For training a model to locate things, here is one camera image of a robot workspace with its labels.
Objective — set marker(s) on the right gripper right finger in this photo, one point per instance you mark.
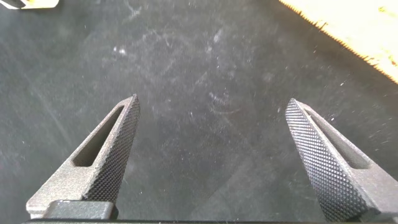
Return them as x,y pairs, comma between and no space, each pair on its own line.
326,161

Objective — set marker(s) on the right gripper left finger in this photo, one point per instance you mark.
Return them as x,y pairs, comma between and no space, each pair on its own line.
115,161

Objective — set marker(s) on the white box with green label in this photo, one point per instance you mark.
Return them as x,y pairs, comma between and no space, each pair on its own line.
40,3

